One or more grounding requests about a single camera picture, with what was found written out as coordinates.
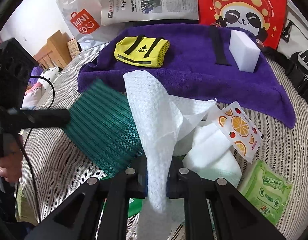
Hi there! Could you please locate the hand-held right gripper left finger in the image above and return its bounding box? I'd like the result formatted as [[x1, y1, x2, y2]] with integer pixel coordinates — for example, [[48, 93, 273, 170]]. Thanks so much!
[[24, 155, 148, 240]]

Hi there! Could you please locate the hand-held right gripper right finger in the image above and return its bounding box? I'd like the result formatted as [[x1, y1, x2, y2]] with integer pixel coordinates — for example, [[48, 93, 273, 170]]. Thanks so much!
[[166, 155, 287, 240]]

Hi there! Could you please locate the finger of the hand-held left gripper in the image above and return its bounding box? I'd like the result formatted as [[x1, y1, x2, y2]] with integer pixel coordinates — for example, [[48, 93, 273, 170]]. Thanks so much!
[[4, 109, 70, 132]]

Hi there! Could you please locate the dark green packet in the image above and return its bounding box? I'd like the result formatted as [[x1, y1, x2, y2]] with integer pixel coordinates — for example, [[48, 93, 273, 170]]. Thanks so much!
[[100, 176, 145, 218]]

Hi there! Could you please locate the white cloth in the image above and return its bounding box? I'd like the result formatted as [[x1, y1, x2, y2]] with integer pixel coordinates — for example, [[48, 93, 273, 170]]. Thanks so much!
[[174, 124, 242, 180]]

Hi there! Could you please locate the teal striped cloth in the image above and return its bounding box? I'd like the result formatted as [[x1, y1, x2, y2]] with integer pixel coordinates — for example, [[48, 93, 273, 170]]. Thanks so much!
[[64, 78, 144, 178]]

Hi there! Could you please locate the white paper towel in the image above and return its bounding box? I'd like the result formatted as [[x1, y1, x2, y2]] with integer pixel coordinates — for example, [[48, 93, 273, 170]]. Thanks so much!
[[123, 70, 217, 240]]

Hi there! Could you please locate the fruit print packet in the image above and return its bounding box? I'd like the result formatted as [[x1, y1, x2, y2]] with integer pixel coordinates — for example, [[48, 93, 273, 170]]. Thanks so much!
[[211, 100, 265, 164]]

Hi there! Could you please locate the green wet wipes pack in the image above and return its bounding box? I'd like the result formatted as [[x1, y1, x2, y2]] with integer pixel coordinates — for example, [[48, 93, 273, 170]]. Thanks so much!
[[238, 160, 293, 218]]

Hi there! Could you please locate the yellow pouch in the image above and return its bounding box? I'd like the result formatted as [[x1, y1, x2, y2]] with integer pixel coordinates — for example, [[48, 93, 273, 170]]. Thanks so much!
[[113, 35, 170, 68]]

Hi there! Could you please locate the purple towel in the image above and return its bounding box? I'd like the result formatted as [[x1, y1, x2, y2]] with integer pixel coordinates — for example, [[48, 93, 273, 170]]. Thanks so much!
[[77, 23, 296, 128]]

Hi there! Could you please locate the black watch strap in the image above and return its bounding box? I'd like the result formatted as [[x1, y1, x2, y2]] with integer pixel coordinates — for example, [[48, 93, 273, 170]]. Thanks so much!
[[209, 26, 232, 66]]

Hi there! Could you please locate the white sponge block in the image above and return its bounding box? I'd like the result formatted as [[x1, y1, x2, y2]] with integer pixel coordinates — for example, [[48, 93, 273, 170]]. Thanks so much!
[[229, 29, 262, 72]]

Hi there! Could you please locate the person's left hand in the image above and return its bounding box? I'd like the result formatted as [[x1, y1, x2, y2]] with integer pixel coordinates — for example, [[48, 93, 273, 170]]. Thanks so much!
[[0, 144, 21, 183]]

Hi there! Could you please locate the purple fuzzy cloth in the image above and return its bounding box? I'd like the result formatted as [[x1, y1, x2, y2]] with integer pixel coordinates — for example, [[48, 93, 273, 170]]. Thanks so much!
[[28, 66, 44, 93]]

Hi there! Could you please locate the wooden headboard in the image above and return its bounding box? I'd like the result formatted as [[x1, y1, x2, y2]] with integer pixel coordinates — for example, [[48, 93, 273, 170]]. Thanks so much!
[[34, 30, 74, 70]]

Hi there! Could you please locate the patterned box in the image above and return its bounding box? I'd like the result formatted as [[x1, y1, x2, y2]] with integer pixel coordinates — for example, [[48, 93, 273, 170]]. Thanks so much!
[[67, 39, 82, 60]]

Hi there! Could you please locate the white plastic bag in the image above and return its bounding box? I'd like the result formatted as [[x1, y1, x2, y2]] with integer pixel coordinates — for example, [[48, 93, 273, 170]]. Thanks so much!
[[52, 0, 112, 50]]

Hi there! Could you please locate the newspaper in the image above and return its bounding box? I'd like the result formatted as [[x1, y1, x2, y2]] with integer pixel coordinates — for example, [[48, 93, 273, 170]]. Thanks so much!
[[101, 0, 199, 26]]

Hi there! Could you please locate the black box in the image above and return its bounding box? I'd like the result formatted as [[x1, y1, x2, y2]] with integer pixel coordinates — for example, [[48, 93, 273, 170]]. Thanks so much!
[[124, 18, 201, 28]]

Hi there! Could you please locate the white waist bag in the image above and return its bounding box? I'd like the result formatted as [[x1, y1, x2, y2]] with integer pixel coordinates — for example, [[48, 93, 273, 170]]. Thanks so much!
[[259, 0, 308, 98]]

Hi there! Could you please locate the red paper bag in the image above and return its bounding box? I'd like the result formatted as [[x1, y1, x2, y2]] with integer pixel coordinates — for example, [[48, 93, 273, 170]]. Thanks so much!
[[196, 0, 287, 49]]

